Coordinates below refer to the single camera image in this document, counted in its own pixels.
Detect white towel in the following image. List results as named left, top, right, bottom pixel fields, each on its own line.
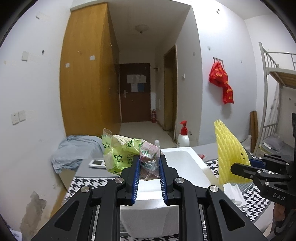
left=223, top=183, right=246, bottom=209

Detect yellow foam net sleeve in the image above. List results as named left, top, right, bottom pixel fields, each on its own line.
left=214, top=120, right=251, bottom=185

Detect green plastic bag bundle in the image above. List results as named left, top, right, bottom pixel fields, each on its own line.
left=102, top=128, right=161, bottom=181

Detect person right hand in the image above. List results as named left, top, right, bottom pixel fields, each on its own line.
left=272, top=203, right=286, bottom=235

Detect grey pillow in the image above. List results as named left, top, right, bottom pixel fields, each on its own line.
left=263, top=136, right=284, bottom=151

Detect houndstooth table runner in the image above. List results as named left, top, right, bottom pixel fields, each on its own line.
left=65, top=152, right=273, bottom=240

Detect grey blue crumpled cloth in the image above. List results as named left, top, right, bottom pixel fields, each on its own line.
left=51, top=135, right=104, bottom=174

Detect white styrofoam box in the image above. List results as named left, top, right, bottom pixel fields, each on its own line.
left=120, top=147, right=222, bottom=238

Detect white red pump bottle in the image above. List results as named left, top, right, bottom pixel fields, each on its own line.
left=177, top=120, right=190, bottom=147

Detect metal bunk bed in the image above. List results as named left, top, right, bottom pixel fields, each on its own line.
left=254, top=42, right=295, bottom=156

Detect red hanging bags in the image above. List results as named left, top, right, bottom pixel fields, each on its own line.
left=209, top=60, right=234, bottom=104

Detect red fire extinguisher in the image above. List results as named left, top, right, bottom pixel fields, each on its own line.
left=151, top=109, right=157, bottom=123

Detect dark brown entrance door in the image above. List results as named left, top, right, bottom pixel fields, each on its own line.
left=119, top=63, right=151, bottom=123

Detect wooden wardrobe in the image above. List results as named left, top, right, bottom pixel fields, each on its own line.
left=60, top=3, right=121, bottom=137

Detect ceiling lamp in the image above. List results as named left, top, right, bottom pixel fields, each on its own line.
left=135, top=24, right=149, bottom=34

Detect wooden boards against wall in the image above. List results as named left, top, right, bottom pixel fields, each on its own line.
left=250, top=110, right=258, bottom=153

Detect wall hook rack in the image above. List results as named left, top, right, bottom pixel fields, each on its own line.
left=213, top=57, right=223, bottom=63

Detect white wall switches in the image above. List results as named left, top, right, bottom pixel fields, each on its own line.
left=11, top=110, right=26, bottom=125

